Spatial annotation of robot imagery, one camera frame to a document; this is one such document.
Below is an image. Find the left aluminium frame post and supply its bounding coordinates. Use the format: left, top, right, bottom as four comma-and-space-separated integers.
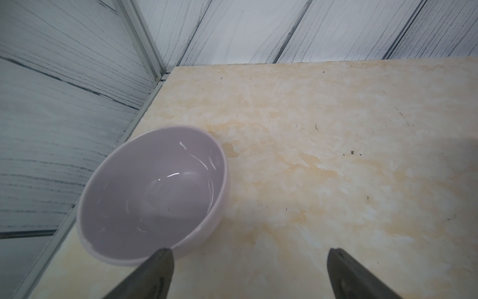
112, 0, 167, 82

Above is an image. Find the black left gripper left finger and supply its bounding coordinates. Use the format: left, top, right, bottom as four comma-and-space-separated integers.
103, 249, 174, 299

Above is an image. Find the lilac ceramic bowl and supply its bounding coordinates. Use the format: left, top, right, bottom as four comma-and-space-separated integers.
76, 125, 230, 267

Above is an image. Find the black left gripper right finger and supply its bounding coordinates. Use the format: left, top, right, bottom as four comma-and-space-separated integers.
327, 248, 401, 299

